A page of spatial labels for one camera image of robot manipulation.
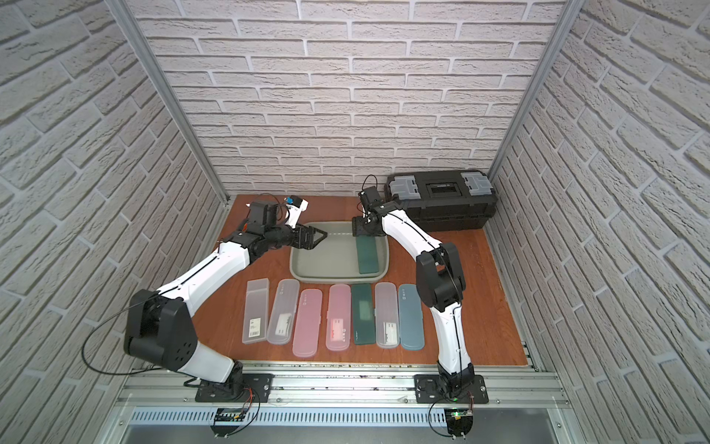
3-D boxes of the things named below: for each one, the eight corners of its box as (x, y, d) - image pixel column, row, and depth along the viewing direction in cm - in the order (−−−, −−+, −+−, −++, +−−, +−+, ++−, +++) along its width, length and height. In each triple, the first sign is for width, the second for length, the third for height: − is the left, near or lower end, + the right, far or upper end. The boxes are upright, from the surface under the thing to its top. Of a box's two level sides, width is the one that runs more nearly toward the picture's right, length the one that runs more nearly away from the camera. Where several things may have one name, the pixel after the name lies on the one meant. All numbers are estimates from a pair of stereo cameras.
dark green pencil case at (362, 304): (350, 344, 84) (349, 342, 82) (352, 286, 96) (351, 283, 94) (375, 344, 84) (376, 342, 82) (374, 286, 96) (374, 283, 94)
